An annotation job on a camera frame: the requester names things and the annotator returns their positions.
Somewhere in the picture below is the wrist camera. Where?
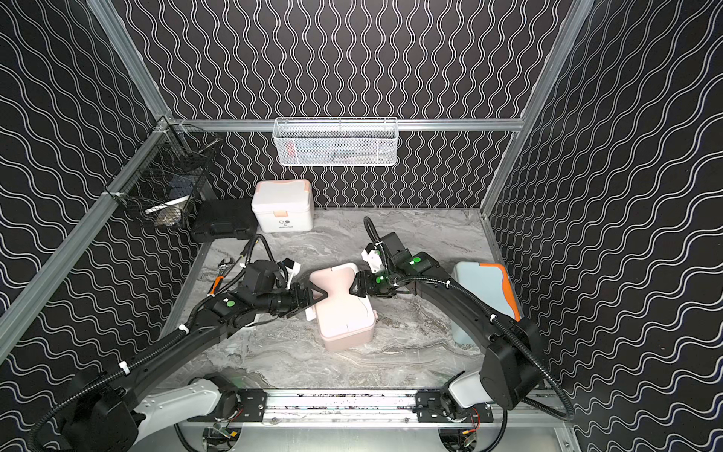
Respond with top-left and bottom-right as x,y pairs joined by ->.
240,259 -> 296,296
361,233 -> 406,274

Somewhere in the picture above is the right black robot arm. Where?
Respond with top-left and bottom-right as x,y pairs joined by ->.
349,217 -> 574,422

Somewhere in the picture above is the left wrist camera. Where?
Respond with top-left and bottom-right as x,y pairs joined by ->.
240,259 -> 296,296

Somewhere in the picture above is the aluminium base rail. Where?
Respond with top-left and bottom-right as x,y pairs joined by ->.
123,387 -> 566,426

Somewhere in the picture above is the black wire wall basket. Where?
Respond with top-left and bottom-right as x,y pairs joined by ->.
109,116 -> 222,230

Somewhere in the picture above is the light blue first aid box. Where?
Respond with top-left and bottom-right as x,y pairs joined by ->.
452,262 -> 522,320

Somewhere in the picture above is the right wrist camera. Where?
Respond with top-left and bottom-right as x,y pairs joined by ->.
361,233 -> 406,274

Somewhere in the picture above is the black plastic tool case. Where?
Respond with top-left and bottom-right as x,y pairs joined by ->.
191,198 -> 258,243

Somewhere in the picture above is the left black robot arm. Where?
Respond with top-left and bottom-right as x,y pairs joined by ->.
27,235 -> 329,451

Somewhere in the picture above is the white wire wall basket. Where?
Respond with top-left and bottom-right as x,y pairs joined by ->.
272,117 -> 399,167

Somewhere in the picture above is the white first aid box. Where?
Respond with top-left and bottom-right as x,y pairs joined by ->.
252,179 -> 314,234

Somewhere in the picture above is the pink first aid box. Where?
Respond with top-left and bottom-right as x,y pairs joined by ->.
305,263 -> 377,352

